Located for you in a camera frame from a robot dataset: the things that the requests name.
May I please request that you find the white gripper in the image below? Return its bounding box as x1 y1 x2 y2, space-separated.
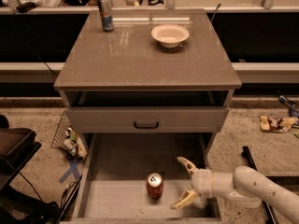
170 157 213 210

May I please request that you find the orange soda can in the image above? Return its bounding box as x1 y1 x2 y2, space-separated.
146 173 164 200

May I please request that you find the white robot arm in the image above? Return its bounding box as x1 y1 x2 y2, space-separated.
170 157 299 224

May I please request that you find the open grey middle drawer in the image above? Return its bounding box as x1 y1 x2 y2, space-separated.
65 133 221 224

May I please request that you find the grey drawer cabinet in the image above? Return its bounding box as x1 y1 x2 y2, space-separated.
53 8 243 142

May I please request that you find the small can on floor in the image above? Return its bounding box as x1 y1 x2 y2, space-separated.
278 95 296 109

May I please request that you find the tall blue energy drink can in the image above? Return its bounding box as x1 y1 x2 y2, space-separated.
97 0 114 32

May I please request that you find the black metal pole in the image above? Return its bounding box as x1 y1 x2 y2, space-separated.
242 146 278 224

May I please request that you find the snack bag on floor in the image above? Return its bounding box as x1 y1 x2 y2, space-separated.
260 116 298 133

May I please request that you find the blue tape cross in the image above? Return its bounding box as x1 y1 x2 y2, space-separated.
59 160 80 183

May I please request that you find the white paper bowl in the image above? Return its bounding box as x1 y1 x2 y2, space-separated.
151 24 190 49

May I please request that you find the closed top drawer with handle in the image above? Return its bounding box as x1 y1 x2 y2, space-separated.
65 107 228 133

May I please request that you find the wire mesh basket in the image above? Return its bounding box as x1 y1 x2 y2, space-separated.
51 113 81 160

